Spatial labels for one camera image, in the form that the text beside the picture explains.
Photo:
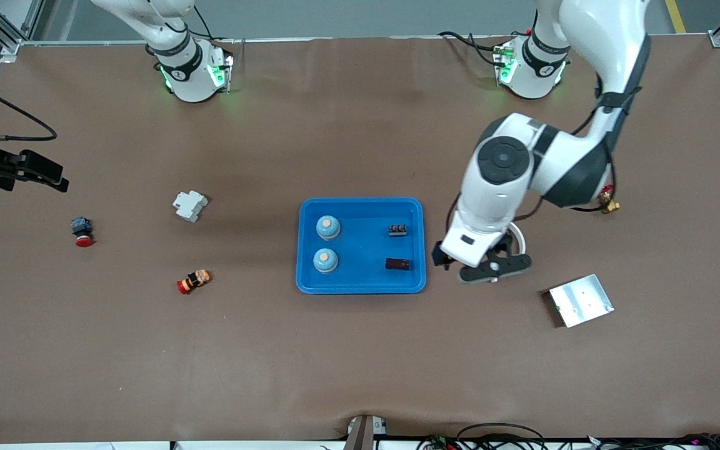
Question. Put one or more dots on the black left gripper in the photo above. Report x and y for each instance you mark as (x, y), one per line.
(439, 256)

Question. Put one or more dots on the plain brown electrolytic capacitor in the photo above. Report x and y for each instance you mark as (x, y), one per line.
(397, 264)

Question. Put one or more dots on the small black connector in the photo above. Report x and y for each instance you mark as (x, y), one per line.
(398, 230)

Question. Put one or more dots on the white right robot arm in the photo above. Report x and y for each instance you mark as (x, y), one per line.
(188, 75)

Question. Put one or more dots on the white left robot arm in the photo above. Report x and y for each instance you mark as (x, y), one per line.
(504, 187)

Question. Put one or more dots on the blue plastic tray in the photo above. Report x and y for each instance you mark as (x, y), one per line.
(360, 275)

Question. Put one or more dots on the white circuit breaker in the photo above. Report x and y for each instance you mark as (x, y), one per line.
(190, 206)

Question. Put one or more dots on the silver metal plate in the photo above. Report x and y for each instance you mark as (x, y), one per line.
(582, 301)

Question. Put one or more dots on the red push button switch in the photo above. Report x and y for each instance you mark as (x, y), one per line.
(82, 228)

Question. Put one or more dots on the yellow red emergency stop switch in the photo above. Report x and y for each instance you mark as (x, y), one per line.
(193, 281)

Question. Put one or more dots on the metal table edge bracket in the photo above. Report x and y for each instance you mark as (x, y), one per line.
(363, 432)

